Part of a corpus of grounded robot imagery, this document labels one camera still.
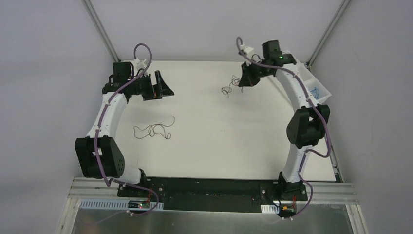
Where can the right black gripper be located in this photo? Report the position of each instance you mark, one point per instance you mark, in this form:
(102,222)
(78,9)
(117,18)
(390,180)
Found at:
(249,74)

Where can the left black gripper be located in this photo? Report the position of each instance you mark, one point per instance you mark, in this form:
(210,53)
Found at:
(153,86)

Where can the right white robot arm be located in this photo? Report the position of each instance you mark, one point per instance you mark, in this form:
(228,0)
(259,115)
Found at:
(308,124)

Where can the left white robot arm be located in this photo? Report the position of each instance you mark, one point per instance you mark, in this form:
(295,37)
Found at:
(98,154)

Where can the white compartment tray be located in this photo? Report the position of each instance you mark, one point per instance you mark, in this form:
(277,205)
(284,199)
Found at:
(309,80)

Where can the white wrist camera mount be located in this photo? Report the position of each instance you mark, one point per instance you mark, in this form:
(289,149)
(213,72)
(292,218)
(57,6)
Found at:
(246,50)

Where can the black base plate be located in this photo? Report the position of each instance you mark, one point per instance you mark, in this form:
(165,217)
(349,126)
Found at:
(212,195)

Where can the left corner aluminium post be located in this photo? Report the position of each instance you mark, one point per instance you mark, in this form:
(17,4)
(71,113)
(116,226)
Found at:
(89,7)

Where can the corner aluminium post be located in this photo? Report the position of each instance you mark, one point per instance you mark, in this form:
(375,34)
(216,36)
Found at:
(344,4)
(89,7)

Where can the right corner aluminium post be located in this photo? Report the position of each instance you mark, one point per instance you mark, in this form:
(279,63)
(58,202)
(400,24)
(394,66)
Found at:
(344,4)

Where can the left white cable duct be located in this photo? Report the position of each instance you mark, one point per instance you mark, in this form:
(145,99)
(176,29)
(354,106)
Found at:
(120,204)

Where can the white cable duct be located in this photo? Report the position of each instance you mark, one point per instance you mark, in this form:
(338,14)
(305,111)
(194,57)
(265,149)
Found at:
(120,204)
(270,209)

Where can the right white cable duct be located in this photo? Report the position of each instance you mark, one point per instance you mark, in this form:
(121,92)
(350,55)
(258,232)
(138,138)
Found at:
(270,209)

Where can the aluminium frame rail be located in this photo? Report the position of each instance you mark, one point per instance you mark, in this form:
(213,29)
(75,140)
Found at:
(323,192)

